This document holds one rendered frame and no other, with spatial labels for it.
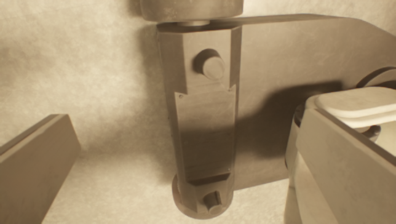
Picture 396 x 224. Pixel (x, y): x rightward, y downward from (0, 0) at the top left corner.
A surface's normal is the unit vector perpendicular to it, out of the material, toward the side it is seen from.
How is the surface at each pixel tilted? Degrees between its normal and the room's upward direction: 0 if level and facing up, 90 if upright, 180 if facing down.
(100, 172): 0
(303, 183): 90
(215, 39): 0
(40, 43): 0
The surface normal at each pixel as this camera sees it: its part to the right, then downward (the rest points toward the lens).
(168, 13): -0.40, 0.50
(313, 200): -0.07, -0.99
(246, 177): 0.22, 0.48
